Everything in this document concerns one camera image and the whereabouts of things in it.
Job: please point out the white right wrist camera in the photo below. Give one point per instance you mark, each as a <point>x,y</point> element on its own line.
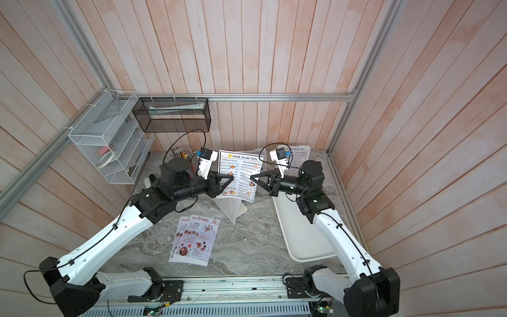
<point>281,158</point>

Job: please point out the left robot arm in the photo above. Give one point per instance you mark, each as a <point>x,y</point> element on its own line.
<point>75,280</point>

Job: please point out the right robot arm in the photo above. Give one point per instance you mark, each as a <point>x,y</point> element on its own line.
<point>368,289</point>

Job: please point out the white menu holder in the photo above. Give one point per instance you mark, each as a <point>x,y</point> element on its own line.
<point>301,154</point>
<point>231,207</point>

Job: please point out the white tape roll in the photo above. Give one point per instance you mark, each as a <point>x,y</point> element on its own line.
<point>106,159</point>

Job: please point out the coloured pencils bundle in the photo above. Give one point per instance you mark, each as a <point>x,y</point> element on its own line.
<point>179,153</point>

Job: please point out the white plastic tray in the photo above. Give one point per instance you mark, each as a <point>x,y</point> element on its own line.
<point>304,242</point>

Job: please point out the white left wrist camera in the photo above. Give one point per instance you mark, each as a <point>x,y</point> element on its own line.
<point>206,158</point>

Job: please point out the black mesh basket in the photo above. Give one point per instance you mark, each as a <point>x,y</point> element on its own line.
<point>172,114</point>

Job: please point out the white menu holder front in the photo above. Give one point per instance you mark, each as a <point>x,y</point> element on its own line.
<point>301,154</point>

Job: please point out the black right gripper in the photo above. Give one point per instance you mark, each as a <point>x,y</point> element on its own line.
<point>273,189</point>

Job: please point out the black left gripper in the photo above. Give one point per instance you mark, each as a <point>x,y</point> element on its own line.
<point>214,183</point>

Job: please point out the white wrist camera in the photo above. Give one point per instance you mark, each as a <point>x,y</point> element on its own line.
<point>206,158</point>
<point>281,158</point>

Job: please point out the white wire shelf rack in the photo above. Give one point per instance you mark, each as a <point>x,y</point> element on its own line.
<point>108,124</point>

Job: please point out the red special menu sheet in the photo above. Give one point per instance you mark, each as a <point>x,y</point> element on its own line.
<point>182,224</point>
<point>208,228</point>
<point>187,241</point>

